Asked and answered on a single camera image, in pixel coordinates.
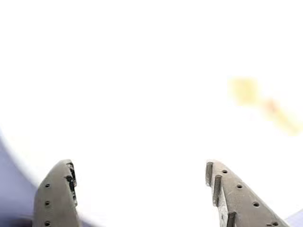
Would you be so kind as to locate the white round plate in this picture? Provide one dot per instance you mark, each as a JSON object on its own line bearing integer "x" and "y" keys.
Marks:
{"x": 142, "y": 71}

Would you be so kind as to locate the red cube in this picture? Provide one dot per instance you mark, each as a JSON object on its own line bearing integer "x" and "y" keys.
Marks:
{"x": 281, "y": 116}

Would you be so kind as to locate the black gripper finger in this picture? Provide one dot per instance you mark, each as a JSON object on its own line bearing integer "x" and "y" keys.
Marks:
{"x": 243, "y": 205}
{"x": 54, "y": 201}

